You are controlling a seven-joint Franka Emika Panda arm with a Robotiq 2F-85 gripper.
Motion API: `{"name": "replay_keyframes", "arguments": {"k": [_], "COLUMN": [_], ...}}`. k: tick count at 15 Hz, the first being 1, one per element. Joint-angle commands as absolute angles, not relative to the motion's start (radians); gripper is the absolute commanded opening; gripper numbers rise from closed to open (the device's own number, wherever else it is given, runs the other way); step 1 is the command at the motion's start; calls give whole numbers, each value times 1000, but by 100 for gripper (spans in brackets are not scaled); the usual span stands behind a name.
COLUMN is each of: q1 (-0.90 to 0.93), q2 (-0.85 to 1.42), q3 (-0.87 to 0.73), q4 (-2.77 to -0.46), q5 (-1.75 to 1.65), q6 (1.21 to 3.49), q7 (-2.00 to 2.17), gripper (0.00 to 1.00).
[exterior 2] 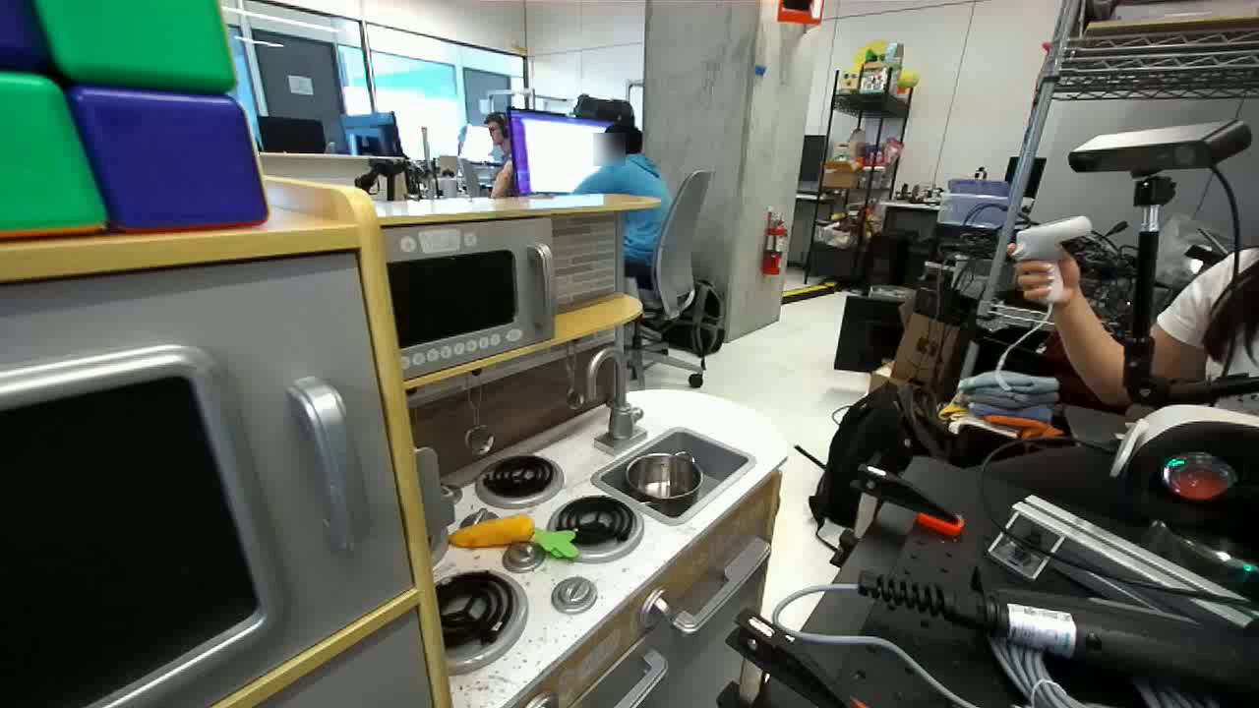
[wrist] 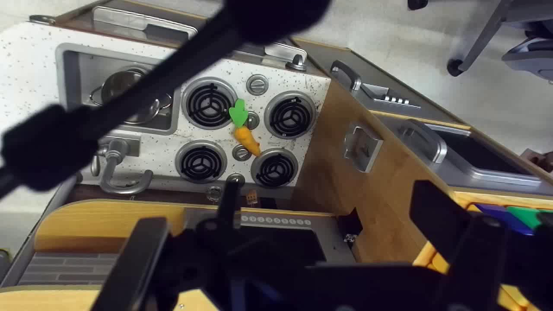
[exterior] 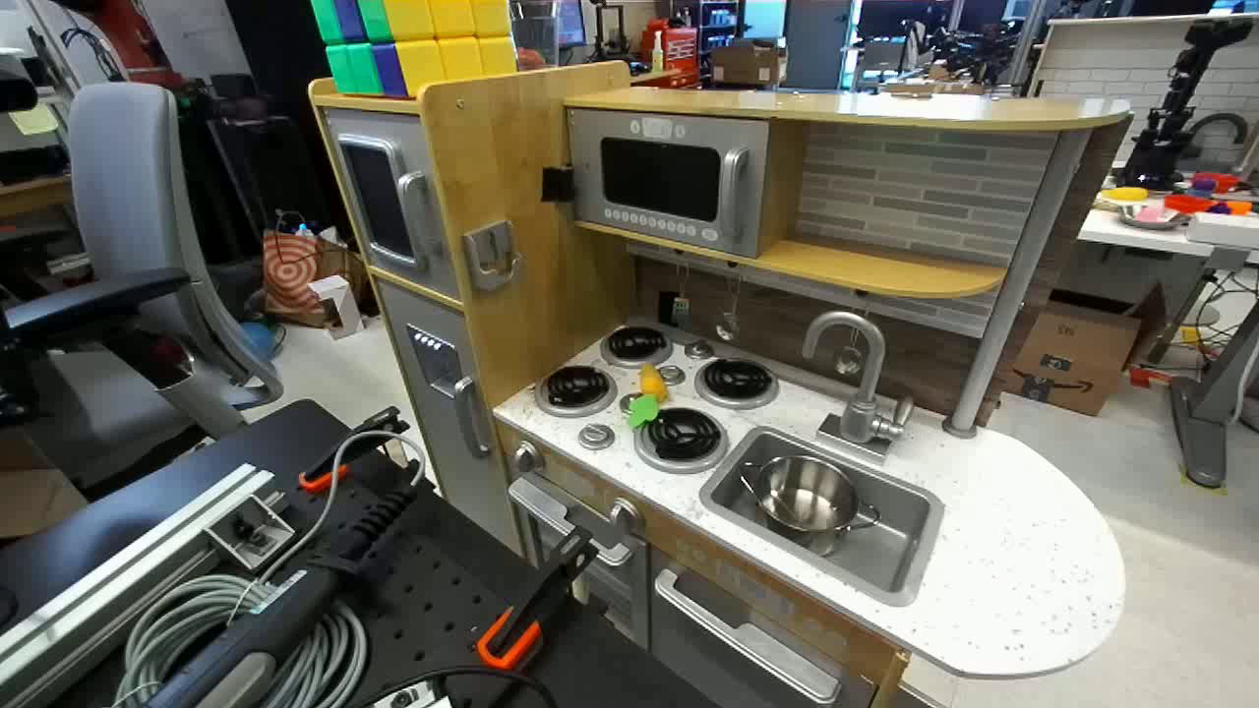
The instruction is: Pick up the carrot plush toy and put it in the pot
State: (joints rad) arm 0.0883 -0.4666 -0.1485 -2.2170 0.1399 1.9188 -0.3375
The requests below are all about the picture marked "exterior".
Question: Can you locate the carrot plush toy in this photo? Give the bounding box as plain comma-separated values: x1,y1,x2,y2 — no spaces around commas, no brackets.
624,367,670,429

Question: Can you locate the wooden toy kitchen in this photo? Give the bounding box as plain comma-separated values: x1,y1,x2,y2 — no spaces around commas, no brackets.
306,63,1128,692

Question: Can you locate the silver toy microwave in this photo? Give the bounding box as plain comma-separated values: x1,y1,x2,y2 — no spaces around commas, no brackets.
567,109,771,254

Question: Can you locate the steel pot in sink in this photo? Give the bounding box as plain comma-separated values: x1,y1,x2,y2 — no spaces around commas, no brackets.
761,456,856,536

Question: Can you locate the silver toy faucet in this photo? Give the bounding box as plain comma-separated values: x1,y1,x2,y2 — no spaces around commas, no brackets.
801,311,913,456

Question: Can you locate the steel toy sink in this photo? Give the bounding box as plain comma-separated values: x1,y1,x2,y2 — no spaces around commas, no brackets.
700,429,943,606

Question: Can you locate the black burner back left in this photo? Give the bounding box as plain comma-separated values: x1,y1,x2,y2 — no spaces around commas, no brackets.
601,324,674,367

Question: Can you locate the black burner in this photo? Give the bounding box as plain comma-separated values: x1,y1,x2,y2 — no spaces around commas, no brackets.
601,324,674,367
536,367,615,418
635,409,729,474
698,356,774,409

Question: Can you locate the black burner front left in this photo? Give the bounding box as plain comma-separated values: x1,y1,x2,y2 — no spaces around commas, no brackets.
536,367,615,418

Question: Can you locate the black burner front right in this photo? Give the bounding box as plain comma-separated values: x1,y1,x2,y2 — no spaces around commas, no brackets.
635,409,729,474

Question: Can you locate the black burner back right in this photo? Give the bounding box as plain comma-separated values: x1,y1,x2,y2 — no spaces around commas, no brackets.
698,356,774,409

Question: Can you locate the orange black clamp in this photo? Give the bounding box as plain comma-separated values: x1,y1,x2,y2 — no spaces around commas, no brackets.
300,405,404,497
472,532,598,671

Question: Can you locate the stack of coloured blocks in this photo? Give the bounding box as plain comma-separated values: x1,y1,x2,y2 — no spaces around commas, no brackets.
306,0,517,97

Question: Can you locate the cardboard box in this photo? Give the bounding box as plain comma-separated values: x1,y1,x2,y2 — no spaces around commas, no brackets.
1005,287,1166,418

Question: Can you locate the grey office chair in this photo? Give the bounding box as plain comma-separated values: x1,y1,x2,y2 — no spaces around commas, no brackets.
3,82,285,432

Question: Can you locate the coiled grey cable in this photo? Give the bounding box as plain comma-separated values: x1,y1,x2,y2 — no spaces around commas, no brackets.
109,570,369,708

